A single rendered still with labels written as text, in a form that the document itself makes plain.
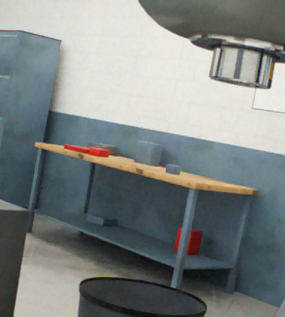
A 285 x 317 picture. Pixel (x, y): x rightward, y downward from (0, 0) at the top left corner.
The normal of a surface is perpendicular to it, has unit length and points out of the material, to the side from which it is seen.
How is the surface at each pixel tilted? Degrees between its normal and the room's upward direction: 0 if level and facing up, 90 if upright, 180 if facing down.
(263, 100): 90
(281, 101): 90
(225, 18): 149
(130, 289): 86
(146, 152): 90
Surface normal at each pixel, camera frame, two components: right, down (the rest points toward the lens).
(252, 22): -0.13, 0.86
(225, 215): -0.73, -0.10
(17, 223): 0.73, 0.17
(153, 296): -0.26, -0.06
